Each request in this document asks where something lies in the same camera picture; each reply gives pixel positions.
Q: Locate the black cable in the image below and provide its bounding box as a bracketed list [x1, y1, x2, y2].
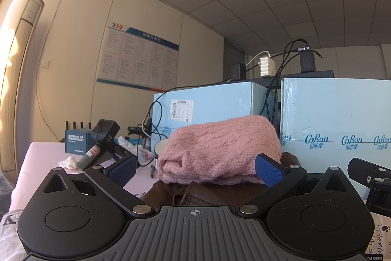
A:
[260, 39, 323, 127]
[149, 80, 233, 142]

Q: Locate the small black gadget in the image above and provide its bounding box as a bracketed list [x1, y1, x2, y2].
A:
[127, 125, 153, 139]

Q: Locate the pink table cloth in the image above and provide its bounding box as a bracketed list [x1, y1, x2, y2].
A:
[9, 142, 159, 213]

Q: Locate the white plastic bag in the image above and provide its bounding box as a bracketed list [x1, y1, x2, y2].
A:
[118, 136, 153, 160]

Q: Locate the black handheld device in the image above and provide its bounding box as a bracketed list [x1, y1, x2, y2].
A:
[79, 119, 139, 168]

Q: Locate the white bowl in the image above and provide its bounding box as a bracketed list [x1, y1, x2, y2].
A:
[153, 139, 172, 159]

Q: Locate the white cable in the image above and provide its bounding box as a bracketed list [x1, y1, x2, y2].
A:
[246, 51, 271, 72]

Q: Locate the pink knitted sweater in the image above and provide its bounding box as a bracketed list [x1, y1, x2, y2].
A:
[156, 115, 282, 185]

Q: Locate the printed bed sheet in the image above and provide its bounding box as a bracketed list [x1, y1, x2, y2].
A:
[0, 209, 391, 261]

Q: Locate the black router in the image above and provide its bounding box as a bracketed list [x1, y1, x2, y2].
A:
[65, 120, 93, 131]

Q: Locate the wall notice board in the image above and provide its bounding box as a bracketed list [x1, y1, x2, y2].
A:
[97, 20, 179, 92]

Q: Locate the black charger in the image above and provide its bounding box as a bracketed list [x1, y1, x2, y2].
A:
[298, 45, 315, 73]

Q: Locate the brown leather jacket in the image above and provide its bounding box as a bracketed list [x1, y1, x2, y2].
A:
[142, 152, 303, 207]

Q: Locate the black power adapter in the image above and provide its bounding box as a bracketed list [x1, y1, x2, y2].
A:
[230, 63, 247, 80]

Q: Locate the standing air conditioner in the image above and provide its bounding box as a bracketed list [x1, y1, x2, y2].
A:
[0, 0, 45, 173]

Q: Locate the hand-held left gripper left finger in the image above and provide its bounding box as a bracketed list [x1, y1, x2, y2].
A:
[37, 155, 155, 217]

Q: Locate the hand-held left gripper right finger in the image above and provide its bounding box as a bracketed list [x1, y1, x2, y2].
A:
[239, 153, 355, 216]

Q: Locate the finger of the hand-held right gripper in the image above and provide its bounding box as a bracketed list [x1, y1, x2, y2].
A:
[348, 158, 391, 188]
[366, 180, 391, 213]

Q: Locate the light blue carton box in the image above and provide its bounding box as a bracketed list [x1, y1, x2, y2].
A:
[152, 81, 280, 151]
[279, 78, 391, 202]

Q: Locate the grey door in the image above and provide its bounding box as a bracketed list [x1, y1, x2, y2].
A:
[224, 38, 248, 81]

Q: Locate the small dark blue box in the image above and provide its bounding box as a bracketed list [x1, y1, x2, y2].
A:
[64, 129, 94, 154]

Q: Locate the crumpled white tissue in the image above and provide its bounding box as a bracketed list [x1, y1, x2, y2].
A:
[58, 157, 80, 170]

